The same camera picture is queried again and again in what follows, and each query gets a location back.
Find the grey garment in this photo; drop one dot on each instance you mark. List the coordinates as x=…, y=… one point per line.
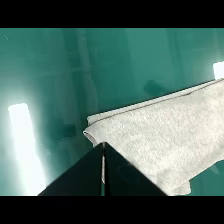
x=160, y=133

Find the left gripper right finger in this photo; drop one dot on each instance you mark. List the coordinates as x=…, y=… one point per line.
x=130, y=178

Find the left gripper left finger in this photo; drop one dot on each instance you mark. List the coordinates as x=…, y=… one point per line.
x=80, y=178

